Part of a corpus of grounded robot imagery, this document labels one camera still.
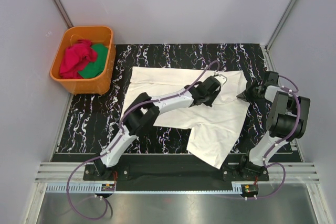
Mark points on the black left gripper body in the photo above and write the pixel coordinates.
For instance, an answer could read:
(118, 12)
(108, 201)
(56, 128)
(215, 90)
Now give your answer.
(209, 97)

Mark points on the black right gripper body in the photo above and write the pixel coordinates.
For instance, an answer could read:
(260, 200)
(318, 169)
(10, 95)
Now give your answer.
(253, 91)

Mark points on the orange plastic basket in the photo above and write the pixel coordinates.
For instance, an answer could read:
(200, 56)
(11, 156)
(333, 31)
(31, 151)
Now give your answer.
(97, 35)

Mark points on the aluminium frame rail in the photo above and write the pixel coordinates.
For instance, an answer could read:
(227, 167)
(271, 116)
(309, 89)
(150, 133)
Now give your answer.
(61, 172)

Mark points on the left electronics board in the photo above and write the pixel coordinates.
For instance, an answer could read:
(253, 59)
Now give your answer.
(108, 187)

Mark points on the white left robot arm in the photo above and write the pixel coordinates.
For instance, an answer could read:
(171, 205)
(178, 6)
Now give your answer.
(144, 110)

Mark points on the green t-shirt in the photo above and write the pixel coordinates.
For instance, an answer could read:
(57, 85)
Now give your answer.
(93, 69)

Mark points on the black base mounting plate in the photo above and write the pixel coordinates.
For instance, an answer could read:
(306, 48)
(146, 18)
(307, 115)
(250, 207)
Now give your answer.
(131, 166)

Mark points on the right electronics board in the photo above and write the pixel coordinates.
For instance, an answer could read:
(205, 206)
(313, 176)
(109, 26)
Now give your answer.
(250, 190)

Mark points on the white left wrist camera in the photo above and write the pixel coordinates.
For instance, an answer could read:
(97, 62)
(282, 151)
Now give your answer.
(221, 79)

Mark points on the red t-shirt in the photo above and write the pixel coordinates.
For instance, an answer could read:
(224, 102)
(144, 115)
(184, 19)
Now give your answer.
(76, 58)

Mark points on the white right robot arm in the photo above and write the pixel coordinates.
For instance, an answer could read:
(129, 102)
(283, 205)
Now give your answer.
(286, 121)

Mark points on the electronics board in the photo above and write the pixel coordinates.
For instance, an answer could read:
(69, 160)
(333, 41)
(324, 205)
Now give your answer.
(108, 187)
(250, 190)

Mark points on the white Coca-Cola t-shirt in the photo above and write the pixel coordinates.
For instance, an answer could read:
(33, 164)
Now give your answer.
(214, 129)

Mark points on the white slotted cable duct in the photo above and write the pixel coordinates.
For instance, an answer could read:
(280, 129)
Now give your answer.
(122, 188)

